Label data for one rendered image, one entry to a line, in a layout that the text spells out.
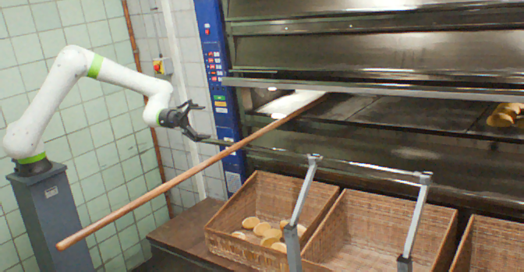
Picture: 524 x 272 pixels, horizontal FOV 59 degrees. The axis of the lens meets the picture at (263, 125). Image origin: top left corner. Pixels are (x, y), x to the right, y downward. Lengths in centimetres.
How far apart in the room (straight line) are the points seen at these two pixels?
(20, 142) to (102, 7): 126
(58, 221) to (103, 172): 83
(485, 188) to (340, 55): 84
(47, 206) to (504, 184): 199
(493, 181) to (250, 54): 132
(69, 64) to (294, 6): 103
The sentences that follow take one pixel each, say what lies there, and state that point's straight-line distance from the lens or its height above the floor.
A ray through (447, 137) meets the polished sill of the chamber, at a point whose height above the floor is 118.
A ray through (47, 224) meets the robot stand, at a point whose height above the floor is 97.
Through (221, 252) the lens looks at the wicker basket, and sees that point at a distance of 249.
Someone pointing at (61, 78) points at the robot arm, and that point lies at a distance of 210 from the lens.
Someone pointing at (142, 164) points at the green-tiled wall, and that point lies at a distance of 337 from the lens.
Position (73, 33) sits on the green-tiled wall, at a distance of 304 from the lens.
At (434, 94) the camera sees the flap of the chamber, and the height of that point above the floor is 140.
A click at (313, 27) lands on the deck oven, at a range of 226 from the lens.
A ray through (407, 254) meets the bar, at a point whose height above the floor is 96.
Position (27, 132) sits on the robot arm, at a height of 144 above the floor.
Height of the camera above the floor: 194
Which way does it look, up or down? 18 degrees down
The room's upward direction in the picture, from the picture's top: 8 degrees counter-clockwise
